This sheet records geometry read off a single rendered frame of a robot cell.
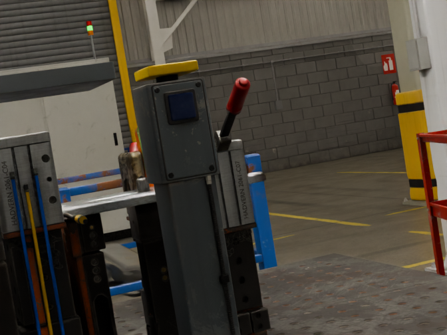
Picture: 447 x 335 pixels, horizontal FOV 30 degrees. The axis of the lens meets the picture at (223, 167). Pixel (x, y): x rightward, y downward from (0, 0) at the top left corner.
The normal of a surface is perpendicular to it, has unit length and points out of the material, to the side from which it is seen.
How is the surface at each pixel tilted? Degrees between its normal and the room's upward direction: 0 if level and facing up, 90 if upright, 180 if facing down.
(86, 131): 90
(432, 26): 90
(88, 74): 90
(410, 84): 90
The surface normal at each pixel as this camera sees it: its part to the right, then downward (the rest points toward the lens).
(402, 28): -0.93, 0.17
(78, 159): 0.34, 0.00
